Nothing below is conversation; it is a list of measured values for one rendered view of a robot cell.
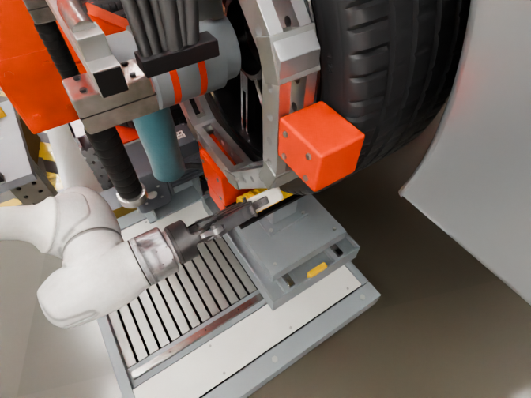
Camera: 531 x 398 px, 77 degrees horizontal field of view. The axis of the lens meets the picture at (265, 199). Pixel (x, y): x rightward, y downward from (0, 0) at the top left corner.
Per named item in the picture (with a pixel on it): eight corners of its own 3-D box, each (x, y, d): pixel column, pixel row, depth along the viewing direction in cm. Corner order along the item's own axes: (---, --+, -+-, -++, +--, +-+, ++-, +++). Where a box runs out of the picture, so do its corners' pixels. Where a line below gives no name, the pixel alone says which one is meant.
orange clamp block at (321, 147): (316, 137, 52) (355, 171, 48) (274, 155, 50) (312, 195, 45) (322, 98, 47) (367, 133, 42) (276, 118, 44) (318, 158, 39)
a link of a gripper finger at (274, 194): (247, 199, 66) (249, 200, 65) (276, 185, 68) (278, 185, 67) (253, 213, 66) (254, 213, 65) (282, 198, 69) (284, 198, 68)
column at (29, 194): (73, 220, 141) (14, 146, 109) (47, 231, 138) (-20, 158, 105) (67, 204, 147) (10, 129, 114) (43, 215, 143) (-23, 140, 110)
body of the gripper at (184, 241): (176, 260, 65) (219, 238, 68) (183, 270, 57) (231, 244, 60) (159, 226, 63) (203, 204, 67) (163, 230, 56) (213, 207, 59)
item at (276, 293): (355, 258, 121) (361, 245, 113) (273, 312, 109) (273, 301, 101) (277, 174, 147) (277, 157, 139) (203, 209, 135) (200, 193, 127)
